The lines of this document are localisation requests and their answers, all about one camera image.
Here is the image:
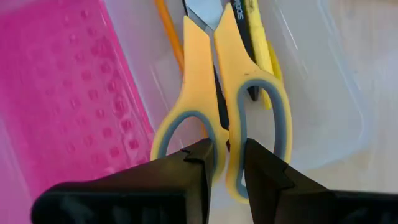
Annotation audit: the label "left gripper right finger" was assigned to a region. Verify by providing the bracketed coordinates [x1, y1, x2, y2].
[244, 138, 398, 224]

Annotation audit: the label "clear pencil box pink lid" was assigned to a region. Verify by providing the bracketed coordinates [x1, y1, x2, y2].
[0, 0, 379, 224]

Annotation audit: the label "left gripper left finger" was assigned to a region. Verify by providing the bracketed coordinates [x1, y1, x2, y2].
[30, 138, 216, 224]

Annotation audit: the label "yellow grey handled scissors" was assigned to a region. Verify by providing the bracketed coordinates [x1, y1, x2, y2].
[150, 0, 294, 205]

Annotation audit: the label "orange pencil red eraser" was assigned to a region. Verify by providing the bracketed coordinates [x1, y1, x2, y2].
[154, 0, 186, 74]

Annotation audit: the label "yellow highlighter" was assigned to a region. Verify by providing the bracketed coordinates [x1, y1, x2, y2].
[243, 0, 284, 110]

